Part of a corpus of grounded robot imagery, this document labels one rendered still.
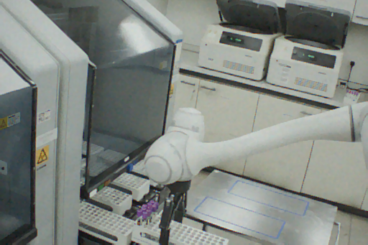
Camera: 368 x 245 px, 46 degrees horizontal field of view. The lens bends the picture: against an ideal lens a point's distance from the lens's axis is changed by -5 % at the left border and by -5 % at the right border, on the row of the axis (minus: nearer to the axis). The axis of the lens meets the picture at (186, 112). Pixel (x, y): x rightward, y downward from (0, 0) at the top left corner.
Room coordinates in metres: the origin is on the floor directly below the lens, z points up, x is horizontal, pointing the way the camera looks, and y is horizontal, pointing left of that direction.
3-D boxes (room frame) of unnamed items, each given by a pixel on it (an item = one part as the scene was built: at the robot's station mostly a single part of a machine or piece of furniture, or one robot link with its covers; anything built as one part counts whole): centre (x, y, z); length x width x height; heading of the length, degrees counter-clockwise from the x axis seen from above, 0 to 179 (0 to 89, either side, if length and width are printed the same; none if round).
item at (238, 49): (3.84, -0.39, 1.22); 0.62 x 0.56 x 0.64; 159
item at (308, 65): (3.65, -0.94, 1.24); 0.62 x 0.56 x 0.69; 161
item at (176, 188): (1.22, -0.01, 1.07); 0.08 x 0.07 x 0.09; 161
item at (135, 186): (1.64, 0.26, 0.83); 0.30 x 0.10 x 0.06; 71
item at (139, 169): (1.78, 0.21, 0.83); 0.30 x 0.10 x 0.06; 71
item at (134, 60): (1.61, 0.41, 1.28); 0.61 x 0.51 x 0.63; 161
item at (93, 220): (1.31, 0.26, 0.83); 0.30 x 0.10 x 0.06; 71
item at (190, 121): (1.20, -0.01, 1.25); 0.13 x 0.11 x 0.16; 166
